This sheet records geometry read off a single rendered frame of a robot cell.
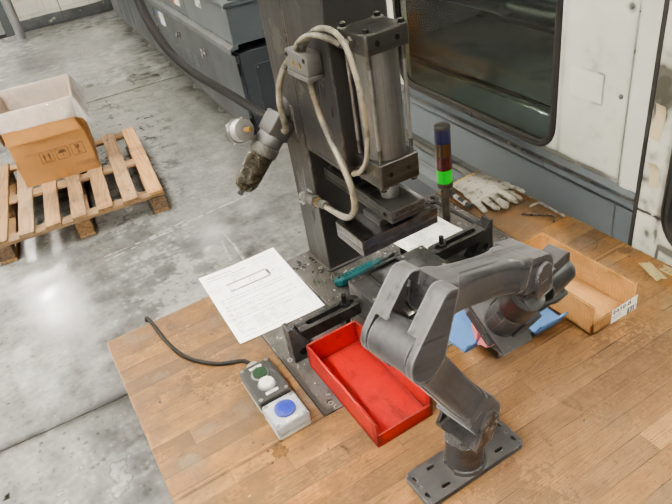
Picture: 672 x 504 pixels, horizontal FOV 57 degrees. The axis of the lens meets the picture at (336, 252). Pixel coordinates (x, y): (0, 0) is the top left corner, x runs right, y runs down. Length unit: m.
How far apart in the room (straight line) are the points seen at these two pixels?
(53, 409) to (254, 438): 1.76
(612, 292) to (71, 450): 2.02
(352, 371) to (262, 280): 0.41
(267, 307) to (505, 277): 0.72
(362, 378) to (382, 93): 0.54
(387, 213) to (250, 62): 3.19
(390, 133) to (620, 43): 0.63
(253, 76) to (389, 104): 3.24
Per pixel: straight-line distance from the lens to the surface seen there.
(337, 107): 1.15
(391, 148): 1.14
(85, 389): 2.87
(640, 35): 1.51
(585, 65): 1.64
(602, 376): 1.25
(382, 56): 1.08
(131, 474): 2.46
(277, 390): 1.21
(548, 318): 1.32
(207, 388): 1.31
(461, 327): 1.19
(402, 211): 1.18
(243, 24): 4.23
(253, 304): 1.47
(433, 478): 1.08
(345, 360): 1.27
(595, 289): 1.43
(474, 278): 0.81
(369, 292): 1.30
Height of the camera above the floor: 1.80
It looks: 35 degrees down
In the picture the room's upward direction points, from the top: 10 degrees counter-clockwise
